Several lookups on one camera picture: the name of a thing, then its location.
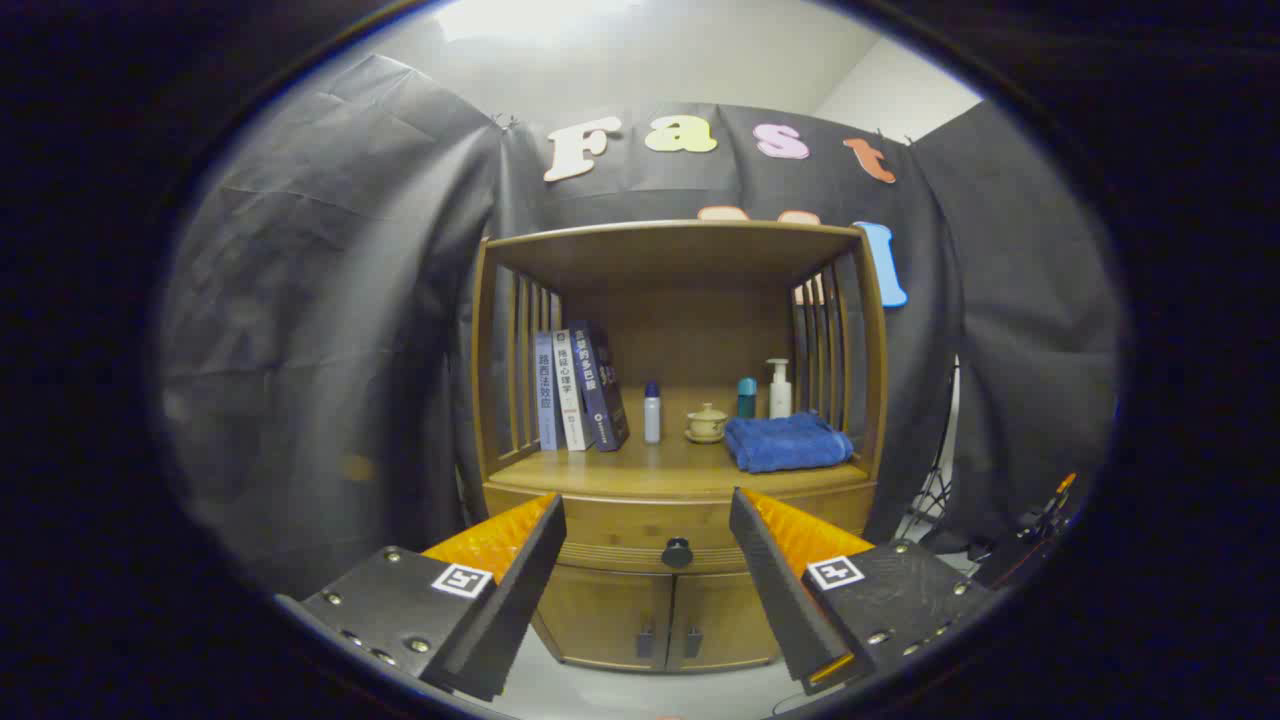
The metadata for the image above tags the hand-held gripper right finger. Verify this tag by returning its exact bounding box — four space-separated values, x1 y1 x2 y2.
729 487 1001 697

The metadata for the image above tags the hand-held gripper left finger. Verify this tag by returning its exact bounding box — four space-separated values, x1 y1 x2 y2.
275 492 567 703

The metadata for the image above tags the wooden drawer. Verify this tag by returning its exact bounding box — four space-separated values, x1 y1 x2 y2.
483 483 878 576

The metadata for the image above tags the wooden cabinet door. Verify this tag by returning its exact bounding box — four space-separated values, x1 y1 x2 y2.
533 563 676 673
665 570 783 671

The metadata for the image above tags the wooden countertop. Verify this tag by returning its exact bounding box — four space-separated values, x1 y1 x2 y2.
487 400 873 501

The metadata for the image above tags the wooden cabinet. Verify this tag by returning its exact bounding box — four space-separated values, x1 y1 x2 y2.
470 220 889 673

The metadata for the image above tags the blue folded towel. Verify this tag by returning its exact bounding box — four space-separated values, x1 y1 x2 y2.
723 411 856 475

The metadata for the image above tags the cream lidded teacup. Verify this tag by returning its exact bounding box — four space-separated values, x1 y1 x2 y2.
684 402 729 444

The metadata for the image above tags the light blue book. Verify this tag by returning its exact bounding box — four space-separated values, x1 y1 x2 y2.
534 331 559 452

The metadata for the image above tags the white book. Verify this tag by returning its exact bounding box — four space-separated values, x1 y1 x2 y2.
551 329 593 452

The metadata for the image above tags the dark blue book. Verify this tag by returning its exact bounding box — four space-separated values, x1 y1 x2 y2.
569 320 631 453

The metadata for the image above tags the black device with orange part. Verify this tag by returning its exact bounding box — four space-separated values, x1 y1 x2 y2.
975 472 1081 591

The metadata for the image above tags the black backdrop cloth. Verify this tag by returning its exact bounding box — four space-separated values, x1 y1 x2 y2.
160 52 1126 601

